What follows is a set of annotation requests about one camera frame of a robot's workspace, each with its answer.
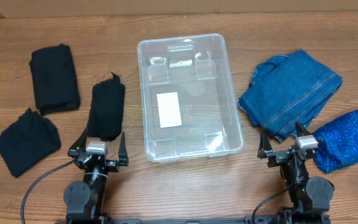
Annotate white label in bin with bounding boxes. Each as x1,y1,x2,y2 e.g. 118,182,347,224
157,92,182,128

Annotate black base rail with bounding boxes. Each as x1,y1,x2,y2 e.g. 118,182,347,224
54,214,332,224

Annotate clear plastic storage bin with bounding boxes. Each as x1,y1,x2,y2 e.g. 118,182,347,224
137,34,244,162

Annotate blue denim jeans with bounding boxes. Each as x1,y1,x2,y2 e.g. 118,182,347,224
237,49,343,142

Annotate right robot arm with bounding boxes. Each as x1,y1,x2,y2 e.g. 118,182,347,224
251,121,334,223

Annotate black garment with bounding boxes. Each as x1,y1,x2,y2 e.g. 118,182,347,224
29,44,80,116
0,108,62,178
87,73,126,141

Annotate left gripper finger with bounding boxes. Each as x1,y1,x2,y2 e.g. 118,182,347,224
68,128,88,157
118,132,129,166

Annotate sparkly blue garment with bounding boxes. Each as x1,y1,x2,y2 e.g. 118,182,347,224
313,110,358,174

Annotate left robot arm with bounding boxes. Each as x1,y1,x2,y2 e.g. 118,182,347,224
63,130,129,223

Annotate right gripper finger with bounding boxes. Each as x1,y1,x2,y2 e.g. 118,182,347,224
295,121,311,137
257,128,273,159

